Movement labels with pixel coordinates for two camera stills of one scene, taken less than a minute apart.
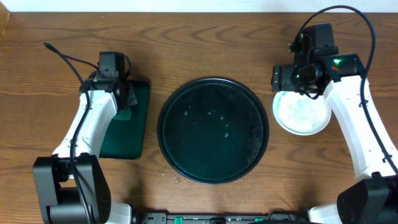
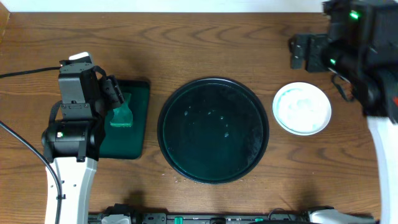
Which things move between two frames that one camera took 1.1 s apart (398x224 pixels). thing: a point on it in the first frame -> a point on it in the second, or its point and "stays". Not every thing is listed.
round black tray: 212,130 stays
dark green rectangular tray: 125,139 stays
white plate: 300,114 stays
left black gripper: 130,97 -> 112,91
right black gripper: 282,80 -> 319,45
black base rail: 220,218 stays
